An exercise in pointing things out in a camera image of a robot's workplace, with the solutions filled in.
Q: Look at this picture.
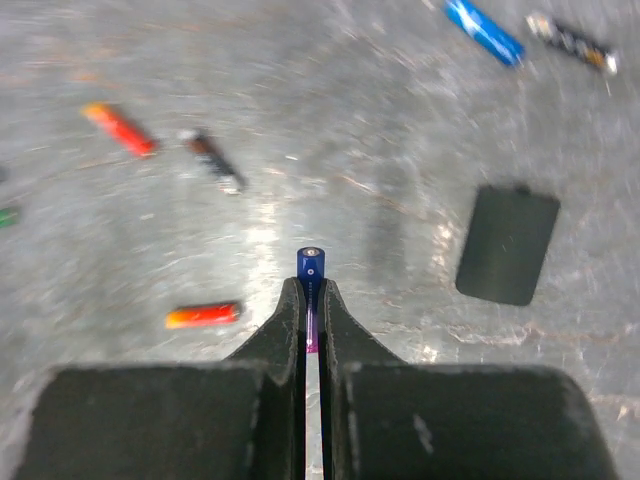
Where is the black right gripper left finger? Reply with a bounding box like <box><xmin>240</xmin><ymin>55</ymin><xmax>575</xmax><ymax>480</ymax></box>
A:
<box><xmin>14</xmin><ymin>278</ymin><xmax>305</xmax><ymax>479</ymax></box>

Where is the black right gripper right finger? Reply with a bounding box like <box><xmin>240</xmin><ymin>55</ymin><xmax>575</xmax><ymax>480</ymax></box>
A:
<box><xmin>318</xmin><ymin>281</ymin><xmax>618</xmax><ymax>479</ymax></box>

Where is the purple blue battery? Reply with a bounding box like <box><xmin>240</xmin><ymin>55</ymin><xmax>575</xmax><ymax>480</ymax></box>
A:
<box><xmin>297</xmin><ymin>247</ymin><xmax>325</xmax><ymax>353</ymax></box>

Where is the black remote battery cover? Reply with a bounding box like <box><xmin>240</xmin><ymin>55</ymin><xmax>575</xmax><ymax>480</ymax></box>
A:
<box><xmin>455</xmin><ymin>185</ymin><xmax>560</xmax><ymax>307</ymax></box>

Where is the green yellow battery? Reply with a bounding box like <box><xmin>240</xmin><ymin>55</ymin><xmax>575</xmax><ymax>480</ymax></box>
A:
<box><xmin>0</xmin><ymin>207</ymin><xmax>20</xmax><ymax>228</ymax></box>

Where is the orange red battery upper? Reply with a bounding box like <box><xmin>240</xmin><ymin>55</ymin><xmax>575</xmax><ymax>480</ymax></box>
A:
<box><xmin>82</xmin><ymin>102</ymin><xmax>156</xmax><ymax>157</ymax></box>

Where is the blue battery far right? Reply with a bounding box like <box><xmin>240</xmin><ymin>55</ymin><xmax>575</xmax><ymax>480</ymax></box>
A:
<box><xmin>443</xmin><ymin>0</ymin><xmax>525</xmax><ymax>67</ymax></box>

